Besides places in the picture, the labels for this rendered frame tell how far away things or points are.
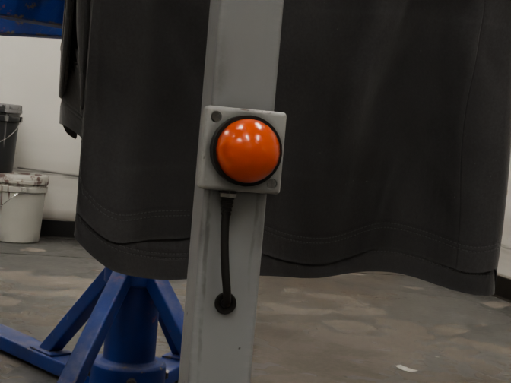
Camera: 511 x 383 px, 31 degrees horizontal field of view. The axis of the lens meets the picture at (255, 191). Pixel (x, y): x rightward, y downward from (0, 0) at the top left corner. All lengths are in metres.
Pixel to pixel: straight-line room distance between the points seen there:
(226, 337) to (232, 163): 0.11
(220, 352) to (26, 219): 4.60
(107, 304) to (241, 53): 1.56
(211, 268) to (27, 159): 4.93
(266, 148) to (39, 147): 4.97
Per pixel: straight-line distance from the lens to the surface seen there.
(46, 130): 5.47
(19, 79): 5.48
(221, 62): 0.56
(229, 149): 0.53
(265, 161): 0.53
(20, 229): 5.15
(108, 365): 2.21
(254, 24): 0.57
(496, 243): 0.95
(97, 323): 2.06
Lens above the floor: 0.66
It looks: 3 degrees down
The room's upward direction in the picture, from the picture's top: 5 degrees clockwise
